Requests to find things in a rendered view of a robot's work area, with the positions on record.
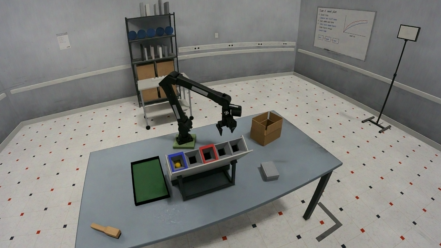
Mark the grey hinged case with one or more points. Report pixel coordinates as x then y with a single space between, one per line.
269 171

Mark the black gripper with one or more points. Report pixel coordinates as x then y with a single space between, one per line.
219 127

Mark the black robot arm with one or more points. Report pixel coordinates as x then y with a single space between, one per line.
185 124

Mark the brown cardboard box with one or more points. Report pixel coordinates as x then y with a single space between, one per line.
264 130

